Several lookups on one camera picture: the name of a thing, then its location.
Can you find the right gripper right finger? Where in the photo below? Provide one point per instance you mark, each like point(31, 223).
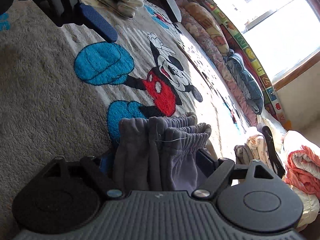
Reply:
point(217, 172)

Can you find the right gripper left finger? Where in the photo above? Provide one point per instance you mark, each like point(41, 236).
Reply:
point(96, 176)

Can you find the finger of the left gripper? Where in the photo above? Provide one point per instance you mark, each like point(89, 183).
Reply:
point(93, 20)
point(172, 10)

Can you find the purple grey sweatpants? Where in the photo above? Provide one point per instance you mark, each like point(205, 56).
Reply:
point(159, 153)

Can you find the cream grey clothes stack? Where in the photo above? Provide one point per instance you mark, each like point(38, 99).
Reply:
point(254, 147)

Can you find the pink floral long quilt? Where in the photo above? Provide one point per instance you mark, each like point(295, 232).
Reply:
point(206, 43)

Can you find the yellow patterned pillow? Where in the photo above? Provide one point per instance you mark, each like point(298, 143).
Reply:
point(208, 22)

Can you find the Mickey Mouse plush blanket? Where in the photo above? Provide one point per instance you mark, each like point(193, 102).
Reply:
point(64, 89)

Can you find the orange white rolled quilt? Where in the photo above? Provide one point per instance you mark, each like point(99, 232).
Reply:
point(301, 162)

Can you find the colourful alphabet foam mat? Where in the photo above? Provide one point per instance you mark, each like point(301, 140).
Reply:
point(234, 36)

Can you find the cream folded quilt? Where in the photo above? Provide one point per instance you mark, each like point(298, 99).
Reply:
point(310, 208)

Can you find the window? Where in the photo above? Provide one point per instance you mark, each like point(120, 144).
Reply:
point(282, 33)

